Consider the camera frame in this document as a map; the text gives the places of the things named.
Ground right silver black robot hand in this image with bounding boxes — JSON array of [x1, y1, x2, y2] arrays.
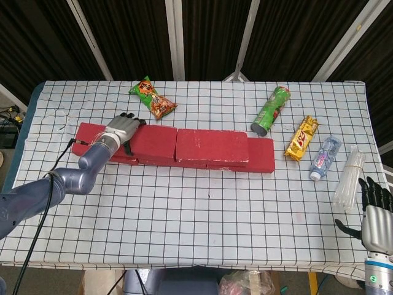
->
[[106, 112, 147, 156]]

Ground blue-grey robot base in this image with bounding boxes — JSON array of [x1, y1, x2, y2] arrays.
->
[[122, 269, 220, 295]]

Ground white metal frame post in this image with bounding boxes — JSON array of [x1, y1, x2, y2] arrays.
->
[[379, 143, 393, 185], [165, 0, 187, 82], [222, 0, 262, 82], [311, 0, 383, 82], [66, 0, 114, 81], [0, 82, 28, 113]]

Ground green snack bag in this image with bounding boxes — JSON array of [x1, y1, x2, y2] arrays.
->
[[128, 76, 178, 121]]

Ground clear plastic bag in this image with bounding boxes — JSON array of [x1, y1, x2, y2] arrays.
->
[[218, 270, 276, 295]]

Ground bundle of clear tubes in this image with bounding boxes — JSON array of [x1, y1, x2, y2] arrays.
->
[[333, 144, 367, 211]]

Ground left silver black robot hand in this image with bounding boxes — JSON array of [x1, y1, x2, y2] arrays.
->
[[334, 176, 393, 256]]

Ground green chips can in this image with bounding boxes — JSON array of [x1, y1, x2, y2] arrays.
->
[[250, 85, 291, 137]]

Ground gold biscuit pack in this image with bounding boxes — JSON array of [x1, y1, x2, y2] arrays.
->
[[284, 115, 319, 163]]

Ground white black checkered tablecloth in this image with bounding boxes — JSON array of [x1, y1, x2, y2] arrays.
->
[[0, 79, 393, 276]]

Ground small clear water bottle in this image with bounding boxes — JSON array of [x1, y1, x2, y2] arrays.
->
[[308, 136, 342, 181]]

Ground yellow black cables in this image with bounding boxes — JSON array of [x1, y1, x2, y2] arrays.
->
[[0, 104, 27, 124]]

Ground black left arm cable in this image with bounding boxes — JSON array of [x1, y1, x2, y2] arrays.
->
[[10, 138, 90, 295]]

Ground blue-edged table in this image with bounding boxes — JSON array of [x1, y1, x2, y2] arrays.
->
[[0, 82, 45, 191]]

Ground white sack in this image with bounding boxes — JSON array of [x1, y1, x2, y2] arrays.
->
[[78, 269, 125, 295]]

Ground black equipment box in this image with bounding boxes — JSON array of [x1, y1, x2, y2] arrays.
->
[[0, 121, 21, 150]]

